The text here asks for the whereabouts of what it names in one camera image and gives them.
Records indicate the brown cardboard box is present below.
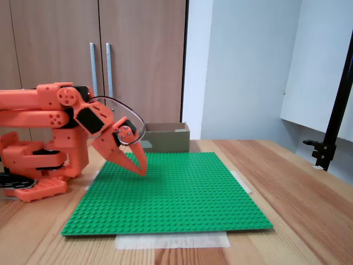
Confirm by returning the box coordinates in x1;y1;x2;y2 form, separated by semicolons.
140;122;191;153

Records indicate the green lego baseplate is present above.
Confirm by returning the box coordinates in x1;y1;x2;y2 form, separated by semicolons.
60;151;274;237

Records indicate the translucent masking tape strip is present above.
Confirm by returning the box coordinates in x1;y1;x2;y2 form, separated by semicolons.
230;169;254;195
83;169;100;192
114;231;231;251

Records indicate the brown wooden cabinet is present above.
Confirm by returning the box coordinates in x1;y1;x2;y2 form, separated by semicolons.
0;0;187;145

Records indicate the black stand clamp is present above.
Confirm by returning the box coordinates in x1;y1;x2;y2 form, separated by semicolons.
302;139;338;172

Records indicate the black stand pole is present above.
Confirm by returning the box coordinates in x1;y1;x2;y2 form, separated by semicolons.
322;35;353;172

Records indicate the thin servo wire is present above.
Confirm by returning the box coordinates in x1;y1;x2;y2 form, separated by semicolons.
88;96;146;146

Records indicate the silver cabinet handle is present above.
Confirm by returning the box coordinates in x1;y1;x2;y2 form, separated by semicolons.
89;43;99;98
105;43;115;99

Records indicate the black power cable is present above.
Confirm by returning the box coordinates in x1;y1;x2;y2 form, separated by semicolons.
0;172;38;191

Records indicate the white wall cabinet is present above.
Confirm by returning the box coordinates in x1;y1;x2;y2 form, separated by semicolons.
280;0;353;144

